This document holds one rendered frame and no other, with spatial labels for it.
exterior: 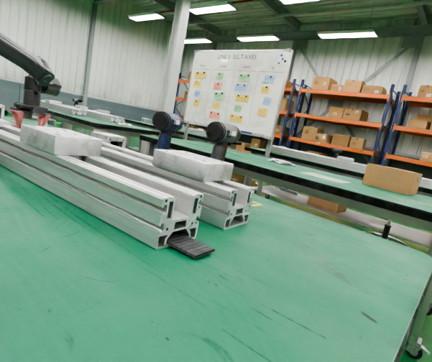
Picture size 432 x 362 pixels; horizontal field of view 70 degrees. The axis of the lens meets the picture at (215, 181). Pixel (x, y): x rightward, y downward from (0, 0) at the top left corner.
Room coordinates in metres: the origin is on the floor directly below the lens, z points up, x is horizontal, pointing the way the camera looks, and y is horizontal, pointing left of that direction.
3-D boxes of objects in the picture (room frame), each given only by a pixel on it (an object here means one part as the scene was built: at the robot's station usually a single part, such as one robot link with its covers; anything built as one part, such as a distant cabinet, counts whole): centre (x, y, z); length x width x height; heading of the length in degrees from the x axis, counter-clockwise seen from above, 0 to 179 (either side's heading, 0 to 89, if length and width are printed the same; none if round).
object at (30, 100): (1.21, 0.76, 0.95); 0.10 x 0.07 x 0.07; 147
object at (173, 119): (1.07, 0.18, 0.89); 0.20 x 0.08 x 0.22; 168
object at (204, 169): (0.73, 0.06, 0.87); 0.16 x 0.11 x 0.07; 56
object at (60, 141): (0.72, 0.37, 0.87); 0.16 x 0.11 x 0.07; 56
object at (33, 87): (1.21, 0.76, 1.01); 0.07 x 0.06 x 0.07; 156
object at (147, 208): (0.72, 0.37, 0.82); 0.80 x 0.10 x 0.09; 56
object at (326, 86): (10.16, -3.53, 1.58); 2.83 x 0.98 x 3.15; 51
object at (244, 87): (4.07, 0.01, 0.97); 1.50 x 0.50 x 1.95; 51
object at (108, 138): (1.20, 0.45, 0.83); 0.11 x 0.10 x 0.10; 150
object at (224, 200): (0.87, 0.27, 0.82); 0.80 x 0.10 x 0.09; 56
